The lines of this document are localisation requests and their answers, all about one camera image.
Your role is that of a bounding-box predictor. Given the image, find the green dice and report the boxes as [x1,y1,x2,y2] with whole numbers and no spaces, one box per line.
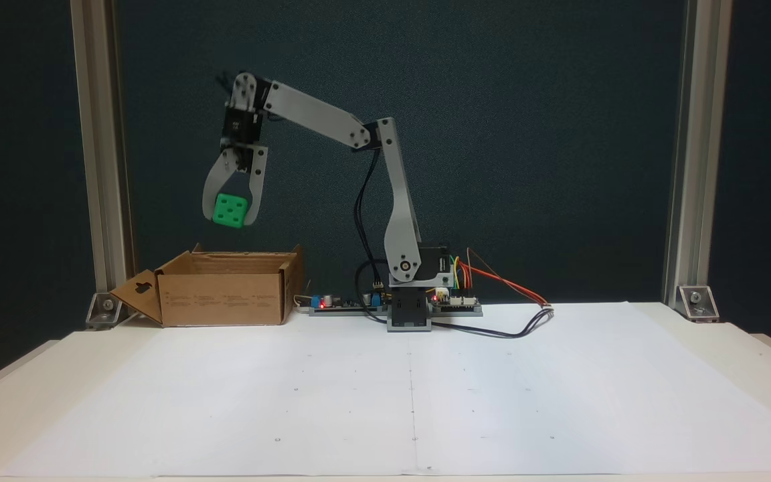
[213,193,250,230]

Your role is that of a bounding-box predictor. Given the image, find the black cable with white connector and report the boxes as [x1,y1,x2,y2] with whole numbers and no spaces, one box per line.
[430,306,555,339]

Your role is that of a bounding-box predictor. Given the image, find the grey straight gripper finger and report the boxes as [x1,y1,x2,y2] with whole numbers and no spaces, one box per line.
[242,146,268,228]

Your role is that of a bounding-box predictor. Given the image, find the brown cardboard box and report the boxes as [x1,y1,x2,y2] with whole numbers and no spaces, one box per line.
[110,243,305,329]

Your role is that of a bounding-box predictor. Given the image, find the black upper arm wire bundle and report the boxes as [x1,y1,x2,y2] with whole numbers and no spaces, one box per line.
[355,149,390,323]

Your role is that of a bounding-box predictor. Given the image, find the orange and red wire pair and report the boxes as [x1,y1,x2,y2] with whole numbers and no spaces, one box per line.
[459,246,551,309]

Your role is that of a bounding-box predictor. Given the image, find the circuit board with white connectors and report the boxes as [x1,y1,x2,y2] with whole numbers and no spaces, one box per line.
[430,287,484,317]

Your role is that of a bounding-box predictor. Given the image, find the aluminium frame post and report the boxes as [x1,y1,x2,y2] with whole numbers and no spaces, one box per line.
[662,0,734,307]
[70,0,136,297]

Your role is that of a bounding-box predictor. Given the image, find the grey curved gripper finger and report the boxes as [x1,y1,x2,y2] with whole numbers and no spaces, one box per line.
[203,147,239,218]

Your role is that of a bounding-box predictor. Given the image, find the blue circuit board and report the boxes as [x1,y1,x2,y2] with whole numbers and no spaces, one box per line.
[310,291,387,316]

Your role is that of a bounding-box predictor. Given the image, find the metal corner bracket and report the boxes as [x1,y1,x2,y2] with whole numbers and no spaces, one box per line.
[677,285,720,324]
[85,291,124,331]

